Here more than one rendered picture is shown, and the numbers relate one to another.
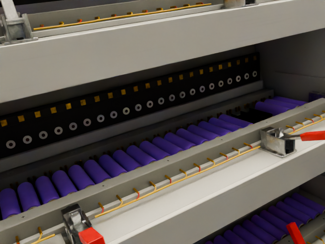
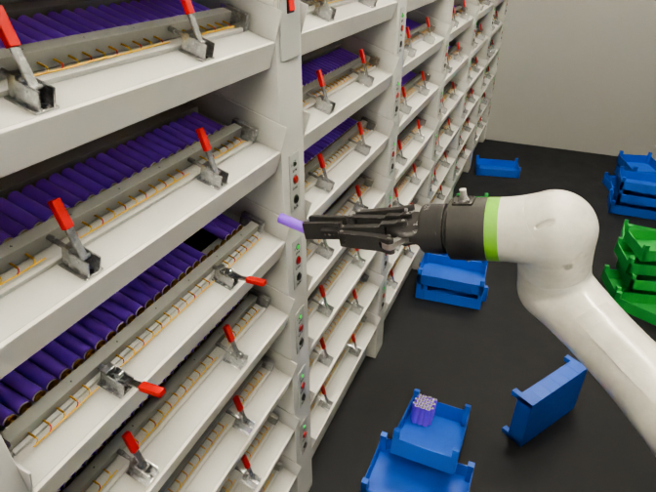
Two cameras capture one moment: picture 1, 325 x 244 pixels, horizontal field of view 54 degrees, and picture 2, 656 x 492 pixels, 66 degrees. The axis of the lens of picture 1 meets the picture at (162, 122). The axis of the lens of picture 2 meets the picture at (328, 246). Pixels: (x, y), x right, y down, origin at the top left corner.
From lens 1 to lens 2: 0.54 m
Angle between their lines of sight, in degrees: 47
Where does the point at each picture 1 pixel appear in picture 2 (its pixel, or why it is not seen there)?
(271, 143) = (223, 278)
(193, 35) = (188, 225)
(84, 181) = (92, 337)
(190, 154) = (170, 300)
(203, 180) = (182, 318)
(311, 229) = (233, 319)
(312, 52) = not seen: hidden behind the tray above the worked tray
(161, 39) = (171, 238)
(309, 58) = not seen: hidden behind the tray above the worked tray
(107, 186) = (121, 342)
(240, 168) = (204, 304)
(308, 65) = not seen: hidden behind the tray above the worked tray
